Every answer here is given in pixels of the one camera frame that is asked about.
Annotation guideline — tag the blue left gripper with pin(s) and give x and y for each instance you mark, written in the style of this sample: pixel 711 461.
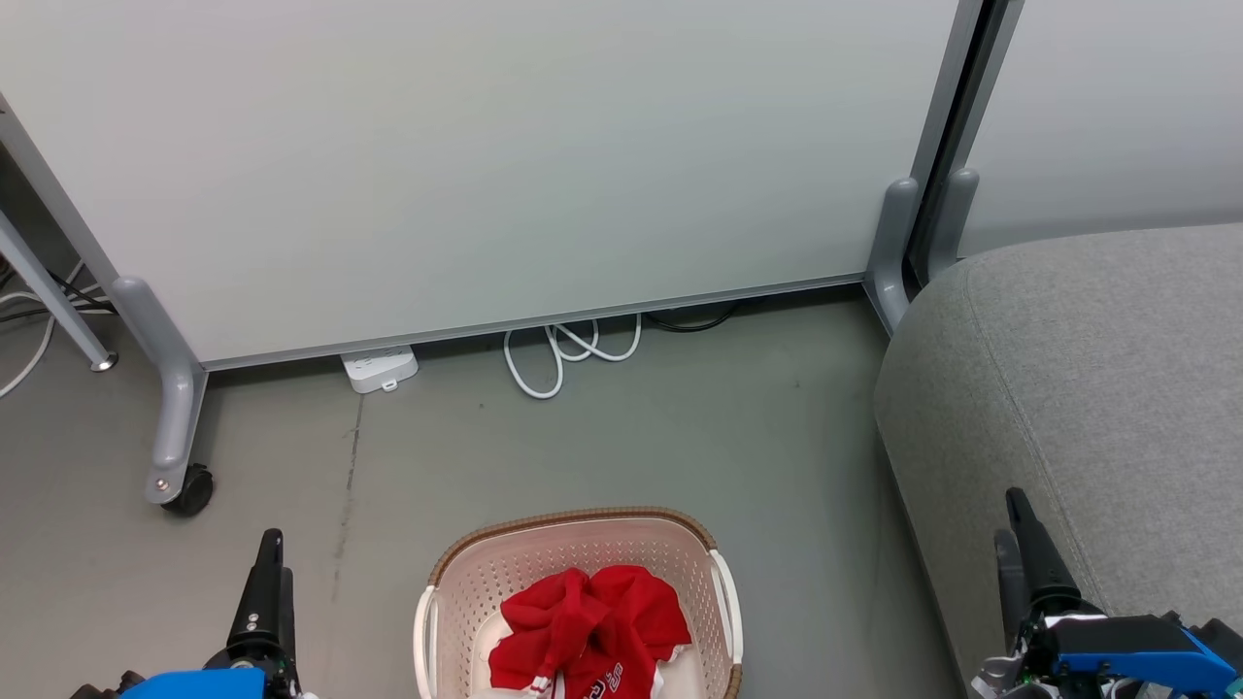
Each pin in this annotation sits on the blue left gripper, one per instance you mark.
pixel 194 684

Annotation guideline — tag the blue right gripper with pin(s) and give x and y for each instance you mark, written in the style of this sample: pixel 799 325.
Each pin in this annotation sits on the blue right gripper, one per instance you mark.
pixel 1126 650

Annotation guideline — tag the red and white shirt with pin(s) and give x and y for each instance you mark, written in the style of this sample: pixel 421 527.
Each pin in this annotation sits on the red and white shirt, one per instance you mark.
pixel 602 612

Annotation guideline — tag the grey fabric sofa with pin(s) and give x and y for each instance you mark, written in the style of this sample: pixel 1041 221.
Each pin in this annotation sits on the grey fabric sofa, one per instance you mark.
pixel 1088 388

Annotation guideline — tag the black caster wheel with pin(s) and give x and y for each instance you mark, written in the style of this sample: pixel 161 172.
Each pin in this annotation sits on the black caster wheel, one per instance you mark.
pixel 192 493

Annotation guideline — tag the beige plastic laundry basket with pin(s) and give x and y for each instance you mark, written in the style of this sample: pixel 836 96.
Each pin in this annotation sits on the beige plastic laundry basket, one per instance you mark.
pixel 486 582

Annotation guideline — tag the grey partition foot with caster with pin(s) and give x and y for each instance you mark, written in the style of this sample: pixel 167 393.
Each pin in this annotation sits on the grey partition foot with caster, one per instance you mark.
pixel 175 388

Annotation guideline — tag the white power strip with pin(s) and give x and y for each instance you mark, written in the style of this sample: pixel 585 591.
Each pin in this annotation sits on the white power strip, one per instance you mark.
pixel 379 369

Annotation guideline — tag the grey metal table leg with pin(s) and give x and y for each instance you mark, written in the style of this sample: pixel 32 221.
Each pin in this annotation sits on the grey metal table leg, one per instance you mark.
pixel 49 296

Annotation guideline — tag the narrow white partition board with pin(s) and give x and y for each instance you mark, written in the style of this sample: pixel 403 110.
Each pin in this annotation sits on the narrow white partition board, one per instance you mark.
pixel 1107 116

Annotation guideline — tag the large white partition board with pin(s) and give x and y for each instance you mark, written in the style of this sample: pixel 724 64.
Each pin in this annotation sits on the large white partition board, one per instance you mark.
pixel 486 146

